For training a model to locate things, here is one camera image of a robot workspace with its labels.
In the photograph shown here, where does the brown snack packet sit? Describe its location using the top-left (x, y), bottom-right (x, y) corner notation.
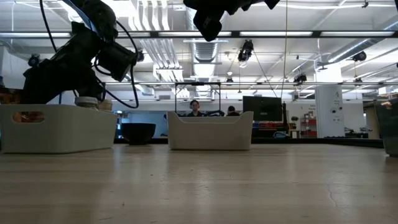
top-left (0, 88), bottom-right (24, 105)

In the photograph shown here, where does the dark grey plastic bin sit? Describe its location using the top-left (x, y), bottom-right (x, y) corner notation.
top-left (374, 98), bottom-right (398, 158)

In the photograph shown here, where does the background black frame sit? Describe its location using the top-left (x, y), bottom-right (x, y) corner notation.
top-left (102, 80), bottom-right (398, 110)

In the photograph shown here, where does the black light bar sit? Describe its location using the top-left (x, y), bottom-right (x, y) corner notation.
top-left (0, 30), bottom-right (398, 39)

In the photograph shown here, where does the black monitor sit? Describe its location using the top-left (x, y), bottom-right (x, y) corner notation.
top-left (242, 95), bottom-right (283, 122)

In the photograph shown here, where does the thin hanging cable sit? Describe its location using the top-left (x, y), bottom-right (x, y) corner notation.
top-left (280, 0), bottom-right (289, 99)

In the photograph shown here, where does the black power cable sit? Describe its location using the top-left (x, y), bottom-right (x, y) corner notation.
top-left (39, 0), bottom-right (58, 53)

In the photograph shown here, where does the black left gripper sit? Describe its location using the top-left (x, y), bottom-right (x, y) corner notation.
top-left (23, 23), bottom-right (103, 105)

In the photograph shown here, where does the pale grey plastic bin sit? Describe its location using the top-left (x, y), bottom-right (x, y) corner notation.
top-left (167, 111), bottom-right (254, 151)

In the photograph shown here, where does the grey bin with handle cutout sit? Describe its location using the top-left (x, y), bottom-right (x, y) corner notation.
top-left (0, 104), bottom-right (118, 155)

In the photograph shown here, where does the red bowl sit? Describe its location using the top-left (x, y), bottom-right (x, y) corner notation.
top-left (120, 123), bottom-right (156, 146)

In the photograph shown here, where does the seasoning jar gold lid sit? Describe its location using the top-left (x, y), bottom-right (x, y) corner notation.
top-left (98, 99), bottom-right (113, 112)

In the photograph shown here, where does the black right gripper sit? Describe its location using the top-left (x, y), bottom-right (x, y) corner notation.
top-left (183, 0), bottom-right (280, 42)

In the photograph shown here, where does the white pillar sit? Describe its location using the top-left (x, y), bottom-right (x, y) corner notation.
top-left (314, 84), bottom-right (345, 138)

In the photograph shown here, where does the black aluminium frame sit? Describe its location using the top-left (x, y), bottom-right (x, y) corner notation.
top-left (113, 136), bottom-right (385, 149)

